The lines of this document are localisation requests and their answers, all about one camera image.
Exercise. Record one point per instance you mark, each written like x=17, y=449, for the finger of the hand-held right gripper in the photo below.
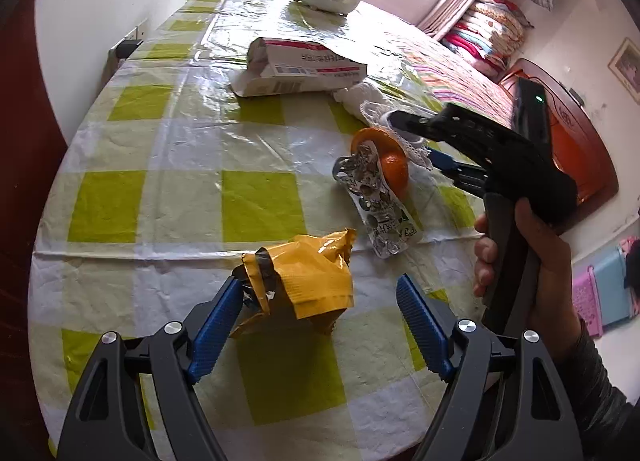
x=450, y=166
x=415, y=123

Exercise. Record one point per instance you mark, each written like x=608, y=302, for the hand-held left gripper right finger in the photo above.
x=422, y=331

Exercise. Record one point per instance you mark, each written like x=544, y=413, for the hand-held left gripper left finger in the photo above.
x=215, y=336

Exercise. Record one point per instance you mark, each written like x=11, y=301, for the white lace cloth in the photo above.
x=370, y=103

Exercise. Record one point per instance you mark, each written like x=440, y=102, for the orange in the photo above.
x=395, y=168

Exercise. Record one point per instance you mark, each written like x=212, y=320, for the silver blister pack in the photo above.
x=382, y=213

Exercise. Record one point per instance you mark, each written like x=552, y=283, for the yellow packet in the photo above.
x=310, y=281

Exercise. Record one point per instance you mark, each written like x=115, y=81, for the white paper medicine box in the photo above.
x=300, y=68

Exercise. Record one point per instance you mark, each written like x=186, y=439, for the person's right forearm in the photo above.
x=595, y=391

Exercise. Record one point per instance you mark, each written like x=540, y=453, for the person's right hand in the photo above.
x=545, y=266

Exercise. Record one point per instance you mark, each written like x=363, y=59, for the wooden headboard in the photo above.
x=585, y=156

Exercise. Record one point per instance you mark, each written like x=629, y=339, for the dark remote control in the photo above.
x=576, y=97

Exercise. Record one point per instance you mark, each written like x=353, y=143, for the stack of folded quilts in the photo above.
x=485, y=31

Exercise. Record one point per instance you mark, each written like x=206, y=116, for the pink patterned curtain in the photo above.
x=445, y=11

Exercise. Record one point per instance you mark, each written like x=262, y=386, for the pink item on baskets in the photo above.
x=629, y=244

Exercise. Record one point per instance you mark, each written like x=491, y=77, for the pink storage basket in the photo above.
x=587, y=298

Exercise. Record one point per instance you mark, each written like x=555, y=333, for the blue storage basket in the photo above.
x=612, y=281

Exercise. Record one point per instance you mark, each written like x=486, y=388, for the dark red door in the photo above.
x=30, y=166

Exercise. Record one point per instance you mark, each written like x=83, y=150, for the black plug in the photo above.
x=127, y=48

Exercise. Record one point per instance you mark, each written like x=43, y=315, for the framed wall picture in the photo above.
x=625, y=66

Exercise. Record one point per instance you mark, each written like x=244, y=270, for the wall socket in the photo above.
x=137, y=32

